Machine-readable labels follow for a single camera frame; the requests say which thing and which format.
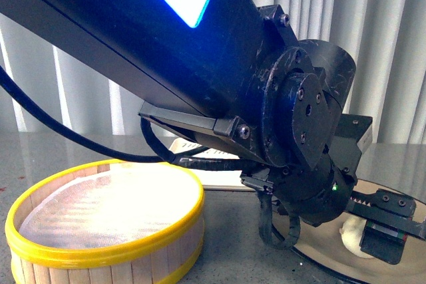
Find white steamed bun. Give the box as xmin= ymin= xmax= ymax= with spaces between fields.
xmin=339 ymin=215 xmax=373 ymax=259

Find yellow-rimmed bamboo steamer basket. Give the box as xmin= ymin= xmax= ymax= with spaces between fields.
xmin=5 ymin=160 xmax=204 ymax=283

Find cream rectangular tray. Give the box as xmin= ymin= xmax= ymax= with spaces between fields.
xmin=168 ymin=137 xmax=257 ymax=193

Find black cable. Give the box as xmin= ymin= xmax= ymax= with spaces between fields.
xmin=0 ymin=64 xmax=302 ymax=251

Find white steamer liner cloth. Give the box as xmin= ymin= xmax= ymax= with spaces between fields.
xmin=19 ymin=163 xmax=203 ymax=249

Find beige plate with black rim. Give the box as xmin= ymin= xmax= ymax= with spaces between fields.
xmin=271 ymin=178 xmax=426 ymax=284

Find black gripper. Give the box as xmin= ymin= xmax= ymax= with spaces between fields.
xmin=242 ymin=114 xmax=425 ymax=265

